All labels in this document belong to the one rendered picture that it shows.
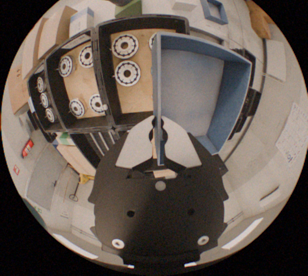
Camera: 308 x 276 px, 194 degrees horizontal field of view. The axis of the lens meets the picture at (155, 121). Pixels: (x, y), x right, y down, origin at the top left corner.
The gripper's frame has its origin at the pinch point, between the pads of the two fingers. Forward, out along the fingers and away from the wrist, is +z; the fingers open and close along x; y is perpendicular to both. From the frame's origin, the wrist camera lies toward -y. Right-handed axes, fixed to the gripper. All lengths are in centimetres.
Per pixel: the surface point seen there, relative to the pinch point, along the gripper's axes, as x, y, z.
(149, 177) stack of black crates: -10, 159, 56
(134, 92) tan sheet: -9.6, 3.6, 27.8
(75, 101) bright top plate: -39.9, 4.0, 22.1
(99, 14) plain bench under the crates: -33, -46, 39
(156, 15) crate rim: -0.3, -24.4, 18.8
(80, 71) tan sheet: -34.6, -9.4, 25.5
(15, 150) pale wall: -305, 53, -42
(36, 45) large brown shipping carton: -73, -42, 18
